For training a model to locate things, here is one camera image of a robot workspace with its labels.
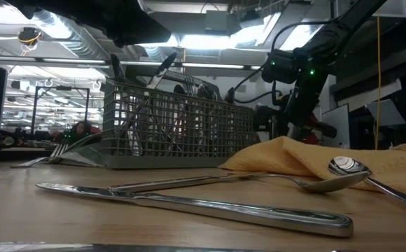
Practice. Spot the black ceiling device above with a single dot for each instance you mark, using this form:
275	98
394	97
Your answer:
29	35

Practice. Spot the person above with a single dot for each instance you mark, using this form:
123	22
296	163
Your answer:
81	127

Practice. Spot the grey mesh cutlery basket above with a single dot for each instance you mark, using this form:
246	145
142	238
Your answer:
175	140

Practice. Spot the ceiling light panel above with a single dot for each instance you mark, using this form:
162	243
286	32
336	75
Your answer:
206	41

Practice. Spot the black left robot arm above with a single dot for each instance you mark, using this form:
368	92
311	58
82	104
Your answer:
101	17

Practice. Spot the grey checked cloth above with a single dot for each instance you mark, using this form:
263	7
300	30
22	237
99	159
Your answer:
84	157

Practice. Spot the white panel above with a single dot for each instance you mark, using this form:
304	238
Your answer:
336	126
386	112

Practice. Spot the white slanted board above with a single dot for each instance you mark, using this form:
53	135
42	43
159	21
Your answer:
371	96

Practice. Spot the black frame clamp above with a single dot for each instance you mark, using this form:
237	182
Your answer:
266	120

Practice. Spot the black metal frame stand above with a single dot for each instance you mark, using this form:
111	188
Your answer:
63	88

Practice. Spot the grey ceiling box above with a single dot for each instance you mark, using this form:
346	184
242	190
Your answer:
217	21

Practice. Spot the yellow cloth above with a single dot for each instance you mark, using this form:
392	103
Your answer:
287	157

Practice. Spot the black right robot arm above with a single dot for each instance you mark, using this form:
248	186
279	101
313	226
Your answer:
329	42

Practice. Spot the silver spoon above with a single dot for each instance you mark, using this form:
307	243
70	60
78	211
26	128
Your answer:
230	95
346	164
206	91
329	183

